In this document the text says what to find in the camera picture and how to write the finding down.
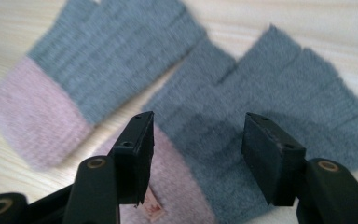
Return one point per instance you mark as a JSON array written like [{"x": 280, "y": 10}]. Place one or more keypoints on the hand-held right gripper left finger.
[{"x": 135, "y": 161}]

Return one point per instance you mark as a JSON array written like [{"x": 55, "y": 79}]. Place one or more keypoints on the grey glove with pink cuff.
[
  {"x": 276, "y": 93},
  {"x": 121, "y": 62}
]

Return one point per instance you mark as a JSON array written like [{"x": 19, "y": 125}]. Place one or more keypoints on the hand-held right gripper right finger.
[{"x": 273, "y": 161}]

